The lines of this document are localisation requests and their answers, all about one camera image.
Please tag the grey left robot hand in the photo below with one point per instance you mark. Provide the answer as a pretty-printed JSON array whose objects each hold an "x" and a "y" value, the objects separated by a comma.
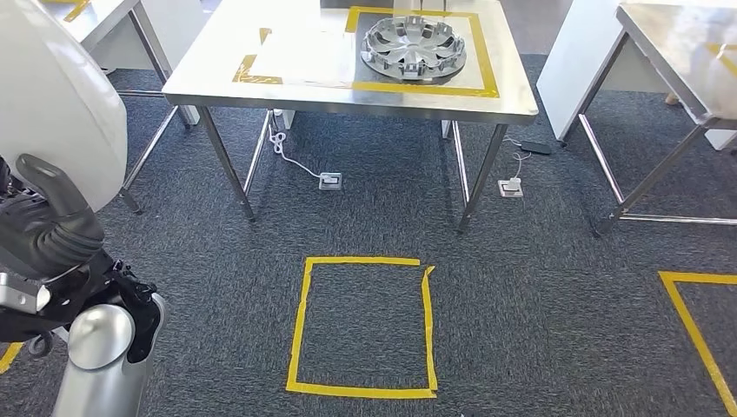
[{"x": 17, "y": 230}]

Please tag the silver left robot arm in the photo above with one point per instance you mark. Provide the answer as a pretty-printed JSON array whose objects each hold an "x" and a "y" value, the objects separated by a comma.
[{"x": 95, "y": 357}]

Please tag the steel workbench table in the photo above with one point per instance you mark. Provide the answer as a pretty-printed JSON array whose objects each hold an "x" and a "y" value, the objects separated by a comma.
[
  {"x": 518, "y": 69},
  {"x": 103, "y": 17},
  {"x": 662, "y": 34}
]

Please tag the yellow floor tape square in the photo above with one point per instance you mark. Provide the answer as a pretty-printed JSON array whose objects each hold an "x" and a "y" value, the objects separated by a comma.
[
  {"x": 10, "y": 357},
  {"x": 363, "y": 260},
  {"x": 702, "y": 278}
]

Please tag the yellow table tape rectangle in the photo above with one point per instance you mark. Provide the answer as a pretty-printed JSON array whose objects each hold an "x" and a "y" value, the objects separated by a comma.
[{"x": 75, "y": 8}]

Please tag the silver floor outlet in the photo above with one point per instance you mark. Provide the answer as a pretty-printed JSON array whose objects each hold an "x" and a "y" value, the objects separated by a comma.
[
  {"x": 330, "y": 181},
  {"x": 511, "y": 188}
]

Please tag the silver wheel hubcap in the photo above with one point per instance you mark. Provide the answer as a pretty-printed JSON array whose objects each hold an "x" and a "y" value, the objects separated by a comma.
[{"x": 414, "y": 49}]

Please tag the black power adapter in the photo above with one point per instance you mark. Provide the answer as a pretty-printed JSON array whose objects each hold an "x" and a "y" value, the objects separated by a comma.
[{"x": 535, "y": 147}]

